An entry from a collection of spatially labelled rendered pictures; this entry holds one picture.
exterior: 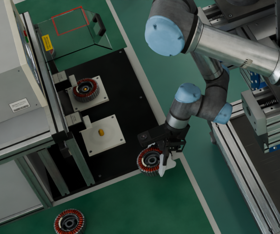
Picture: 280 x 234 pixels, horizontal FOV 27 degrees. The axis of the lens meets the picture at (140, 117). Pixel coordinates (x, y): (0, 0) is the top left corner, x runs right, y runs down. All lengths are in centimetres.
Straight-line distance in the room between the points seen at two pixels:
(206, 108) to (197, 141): 126
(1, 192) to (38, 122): 30
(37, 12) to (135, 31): 102
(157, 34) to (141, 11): 236
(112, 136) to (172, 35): 75
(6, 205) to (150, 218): 52
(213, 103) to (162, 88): 154
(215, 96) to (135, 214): 51
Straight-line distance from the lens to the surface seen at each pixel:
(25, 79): 190
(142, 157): 211
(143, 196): 212
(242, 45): 170
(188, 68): 353
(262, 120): 196
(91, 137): 229
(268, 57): 171
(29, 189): 211
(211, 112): 192
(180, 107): 191
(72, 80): 239
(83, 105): 241
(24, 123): 198
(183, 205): 207
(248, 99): 200
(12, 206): 217
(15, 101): 196
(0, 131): 199
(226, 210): 291
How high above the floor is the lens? 251
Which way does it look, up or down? 49 degrees down
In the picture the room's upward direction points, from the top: 18 degrees counter-clockwise
